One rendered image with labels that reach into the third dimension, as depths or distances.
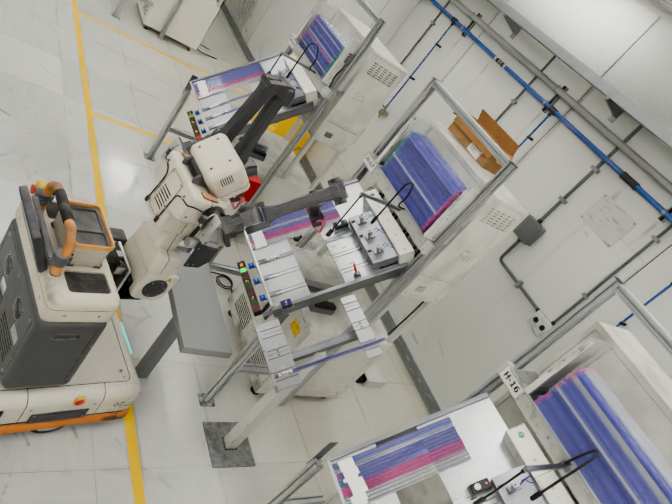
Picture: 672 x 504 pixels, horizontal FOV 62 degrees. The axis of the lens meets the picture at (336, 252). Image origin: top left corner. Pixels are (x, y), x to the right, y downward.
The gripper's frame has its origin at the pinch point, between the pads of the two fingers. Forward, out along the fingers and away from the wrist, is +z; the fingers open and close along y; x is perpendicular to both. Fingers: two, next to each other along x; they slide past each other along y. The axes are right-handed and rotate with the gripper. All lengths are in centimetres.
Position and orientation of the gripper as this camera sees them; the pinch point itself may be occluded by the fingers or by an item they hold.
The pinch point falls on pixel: (316, 224)
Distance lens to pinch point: 281.4
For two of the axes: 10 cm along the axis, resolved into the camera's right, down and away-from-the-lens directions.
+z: 0.7, 6.3, 7.7
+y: -3.3, -7.1, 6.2
